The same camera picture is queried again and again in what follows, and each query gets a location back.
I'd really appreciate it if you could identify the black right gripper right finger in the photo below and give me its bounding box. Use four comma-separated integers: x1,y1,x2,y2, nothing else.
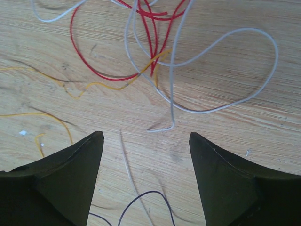
189,132,301,226

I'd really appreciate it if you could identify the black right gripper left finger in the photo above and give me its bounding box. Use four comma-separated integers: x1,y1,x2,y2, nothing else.
0,131,104,226

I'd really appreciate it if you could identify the yellow wire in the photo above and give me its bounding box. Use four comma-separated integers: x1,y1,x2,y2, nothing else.
0,112,74,158

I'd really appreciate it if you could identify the dark purple wire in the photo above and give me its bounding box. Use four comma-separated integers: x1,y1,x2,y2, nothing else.
88,190,176,226

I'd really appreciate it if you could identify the white wire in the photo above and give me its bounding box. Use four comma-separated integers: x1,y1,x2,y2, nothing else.
32,0,279,132

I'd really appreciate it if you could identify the red wire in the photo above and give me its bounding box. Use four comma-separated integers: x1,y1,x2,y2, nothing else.
70,0,192,82

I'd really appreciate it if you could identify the orange wire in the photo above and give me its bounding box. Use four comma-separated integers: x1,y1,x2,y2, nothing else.
0,48,174,99

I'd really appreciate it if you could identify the clear zip tie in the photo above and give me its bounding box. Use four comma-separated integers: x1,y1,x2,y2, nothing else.
119,129,154,226

